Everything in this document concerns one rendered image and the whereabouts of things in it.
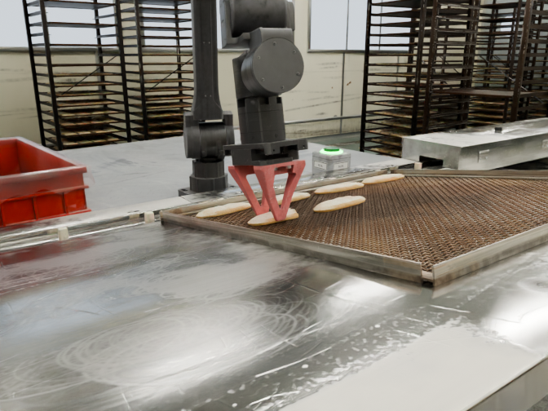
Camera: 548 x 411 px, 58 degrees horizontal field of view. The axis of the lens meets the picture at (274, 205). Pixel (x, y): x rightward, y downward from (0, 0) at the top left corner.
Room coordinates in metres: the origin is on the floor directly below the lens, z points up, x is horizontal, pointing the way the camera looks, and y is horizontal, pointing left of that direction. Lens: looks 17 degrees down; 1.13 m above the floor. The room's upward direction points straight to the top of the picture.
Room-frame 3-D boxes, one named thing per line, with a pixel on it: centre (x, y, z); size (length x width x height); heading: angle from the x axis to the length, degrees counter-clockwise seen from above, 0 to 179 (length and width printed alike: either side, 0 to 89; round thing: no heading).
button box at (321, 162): (1.21, -0.14, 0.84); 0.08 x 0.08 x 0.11; 35
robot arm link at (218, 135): (1.07, 0.14, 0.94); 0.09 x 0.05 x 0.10; 16
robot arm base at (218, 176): (1.09, 0.15, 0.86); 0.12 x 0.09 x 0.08; 131
